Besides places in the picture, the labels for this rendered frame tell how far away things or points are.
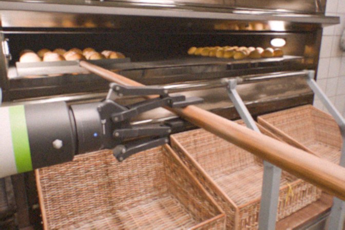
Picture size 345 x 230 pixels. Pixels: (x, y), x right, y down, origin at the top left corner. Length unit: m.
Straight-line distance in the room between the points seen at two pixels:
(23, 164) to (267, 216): 0.79
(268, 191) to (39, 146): 0.74
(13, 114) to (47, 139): 0.05
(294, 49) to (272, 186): 1.40
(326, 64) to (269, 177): 1.44
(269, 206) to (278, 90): 0.99
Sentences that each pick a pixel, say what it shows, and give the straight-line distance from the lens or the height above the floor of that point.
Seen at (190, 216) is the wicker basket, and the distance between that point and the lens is 1.21.
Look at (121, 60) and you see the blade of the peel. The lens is 1.49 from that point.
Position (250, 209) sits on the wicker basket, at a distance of 1.10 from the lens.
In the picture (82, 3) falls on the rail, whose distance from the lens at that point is 0.97.
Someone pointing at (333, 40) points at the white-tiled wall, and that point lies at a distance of 2.26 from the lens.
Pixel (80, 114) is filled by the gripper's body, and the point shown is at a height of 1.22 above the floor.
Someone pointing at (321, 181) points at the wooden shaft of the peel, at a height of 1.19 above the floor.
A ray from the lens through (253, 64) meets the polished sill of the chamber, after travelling 1.62.
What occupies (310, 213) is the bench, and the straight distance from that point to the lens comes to 1.38.
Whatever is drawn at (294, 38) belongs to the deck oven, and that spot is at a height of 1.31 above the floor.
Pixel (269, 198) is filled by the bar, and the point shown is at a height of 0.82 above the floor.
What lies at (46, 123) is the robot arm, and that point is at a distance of 0.38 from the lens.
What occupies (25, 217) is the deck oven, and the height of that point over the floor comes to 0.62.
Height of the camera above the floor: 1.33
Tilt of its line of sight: 14 degrees down
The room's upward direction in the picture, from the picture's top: straight up
